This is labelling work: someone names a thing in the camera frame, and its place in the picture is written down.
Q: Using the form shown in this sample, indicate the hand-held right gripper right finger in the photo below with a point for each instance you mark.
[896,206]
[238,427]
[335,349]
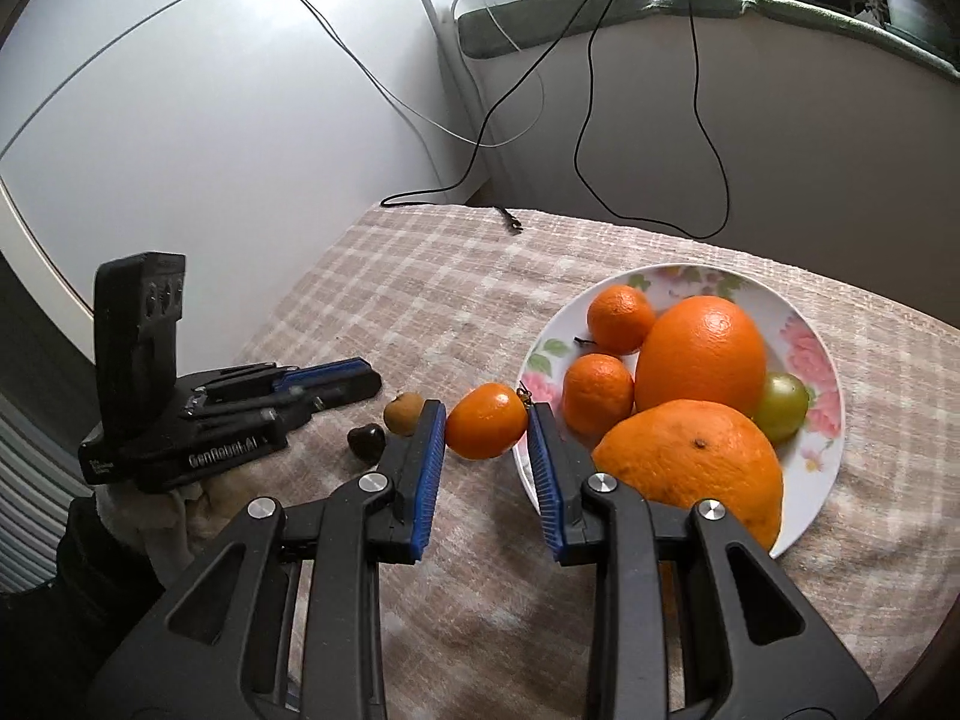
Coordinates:
[544,480]

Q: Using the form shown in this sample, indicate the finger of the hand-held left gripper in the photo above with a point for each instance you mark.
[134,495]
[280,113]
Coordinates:
[330,373]
[255,406]

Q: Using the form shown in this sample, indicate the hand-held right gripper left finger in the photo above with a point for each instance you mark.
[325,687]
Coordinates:
[427,480]

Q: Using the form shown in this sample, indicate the small mandarin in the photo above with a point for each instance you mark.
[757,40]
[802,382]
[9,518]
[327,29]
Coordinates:
[620,319]
[598,394]
[486,421]

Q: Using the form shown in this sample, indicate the large rough-skinned orange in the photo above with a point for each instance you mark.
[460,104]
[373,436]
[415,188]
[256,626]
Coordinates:
[690,465]

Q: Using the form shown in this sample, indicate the large smooth orange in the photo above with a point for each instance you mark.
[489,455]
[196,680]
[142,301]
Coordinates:
[701,356]

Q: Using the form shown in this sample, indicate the green tomato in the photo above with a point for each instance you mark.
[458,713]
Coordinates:
[781,405]

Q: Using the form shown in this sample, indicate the white floral plate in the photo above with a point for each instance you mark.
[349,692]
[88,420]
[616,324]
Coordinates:
[814,360]

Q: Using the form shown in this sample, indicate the person's left forearm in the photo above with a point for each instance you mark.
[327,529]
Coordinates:
[112,562]

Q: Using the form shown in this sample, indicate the brown kiwi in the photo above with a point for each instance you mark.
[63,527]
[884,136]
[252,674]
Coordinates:
[401,414]

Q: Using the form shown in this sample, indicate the dark plum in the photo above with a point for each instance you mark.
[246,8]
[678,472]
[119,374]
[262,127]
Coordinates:
[366,444]

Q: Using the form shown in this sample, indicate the beige checked blanket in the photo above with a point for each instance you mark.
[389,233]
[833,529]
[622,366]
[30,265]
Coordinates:
[450,300]

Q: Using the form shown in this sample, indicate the grey ribbed panel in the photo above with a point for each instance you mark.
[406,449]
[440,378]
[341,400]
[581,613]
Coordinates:
[30,480]

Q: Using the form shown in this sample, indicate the green sill cushion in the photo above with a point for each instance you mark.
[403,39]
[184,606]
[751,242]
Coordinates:
[787,11]

